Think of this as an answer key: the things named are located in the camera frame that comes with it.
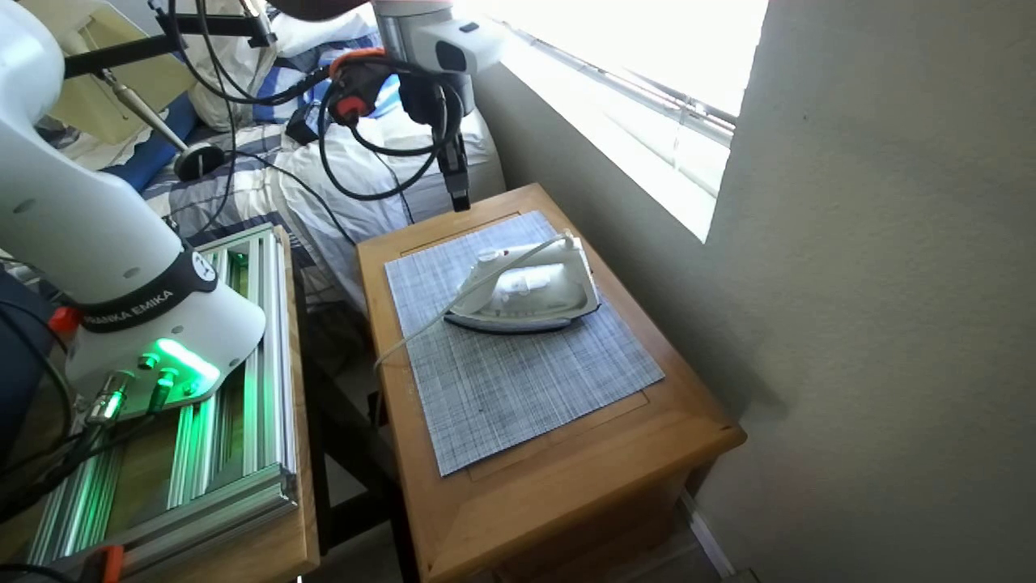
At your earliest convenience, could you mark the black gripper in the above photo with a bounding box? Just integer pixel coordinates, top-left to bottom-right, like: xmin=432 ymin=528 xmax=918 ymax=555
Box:
xmin=397 ymin=62 xmax=476 ymax=215

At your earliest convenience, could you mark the white steam iron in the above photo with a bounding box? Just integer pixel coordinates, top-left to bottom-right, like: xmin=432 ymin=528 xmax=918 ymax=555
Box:
xmin=442 ymin=231 xmax=606 ymax=336

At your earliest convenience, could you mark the aluminium rail robot base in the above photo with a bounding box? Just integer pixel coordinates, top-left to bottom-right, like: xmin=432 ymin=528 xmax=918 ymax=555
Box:
xmin=20 ymin=222 xmax=303 ymax=569

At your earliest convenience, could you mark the white bedding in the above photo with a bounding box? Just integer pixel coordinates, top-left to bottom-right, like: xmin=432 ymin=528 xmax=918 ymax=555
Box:
xmin=231 ymin=105 xmax=510 ymax=306

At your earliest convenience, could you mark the blue cloth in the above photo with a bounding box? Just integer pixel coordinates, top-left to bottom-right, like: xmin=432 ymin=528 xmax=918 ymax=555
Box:
xmin=249 ymin=56 xmax=418 ymax=145

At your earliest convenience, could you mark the wooden side table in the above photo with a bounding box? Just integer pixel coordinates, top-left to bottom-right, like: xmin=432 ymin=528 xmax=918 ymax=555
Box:
xmin=356 ymin=179 xmax=749 ymax=583

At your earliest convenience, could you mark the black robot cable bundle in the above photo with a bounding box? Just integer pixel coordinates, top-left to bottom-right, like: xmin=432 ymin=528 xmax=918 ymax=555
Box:
xmin=148 ymin=0 xmax=457 ymax=219

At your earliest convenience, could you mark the orange velcro strap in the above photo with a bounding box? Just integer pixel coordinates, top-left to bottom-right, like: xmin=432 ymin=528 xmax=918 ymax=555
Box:
xmin=326 ymin=44 xmax=394 ymax=123

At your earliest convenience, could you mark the white iron power cord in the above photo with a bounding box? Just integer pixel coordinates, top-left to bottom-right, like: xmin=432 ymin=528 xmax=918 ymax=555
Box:
xmin=372 ymin=306 xmax=455 ymax=370

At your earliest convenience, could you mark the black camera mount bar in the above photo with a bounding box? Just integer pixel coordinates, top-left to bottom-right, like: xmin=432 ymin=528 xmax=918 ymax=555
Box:
xmin=61 ymin=9 xmax=274 ymax=81

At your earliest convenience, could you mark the orange clamp handle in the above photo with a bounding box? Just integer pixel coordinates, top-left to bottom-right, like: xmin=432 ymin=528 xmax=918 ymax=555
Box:
xmin=88 ymin=541 xmax=134 ymax=583

